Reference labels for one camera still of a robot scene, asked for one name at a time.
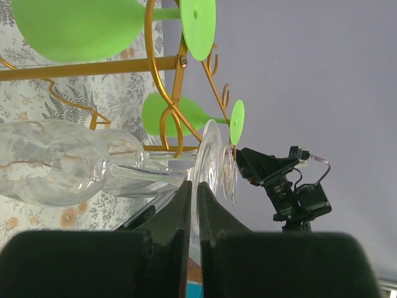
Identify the gold wire wine glass rack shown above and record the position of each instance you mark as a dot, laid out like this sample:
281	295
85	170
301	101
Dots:
167	73

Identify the green wine glass left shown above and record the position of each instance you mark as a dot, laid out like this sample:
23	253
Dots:
91	30

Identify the floral patterned table cloth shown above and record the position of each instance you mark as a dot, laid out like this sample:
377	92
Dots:
60	164

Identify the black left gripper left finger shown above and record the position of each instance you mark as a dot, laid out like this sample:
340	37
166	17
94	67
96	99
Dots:
149	261

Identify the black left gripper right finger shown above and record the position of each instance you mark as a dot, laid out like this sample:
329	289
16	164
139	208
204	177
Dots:
237	262

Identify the black overhead camera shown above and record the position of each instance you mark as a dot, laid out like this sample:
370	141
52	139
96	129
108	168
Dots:
295	205

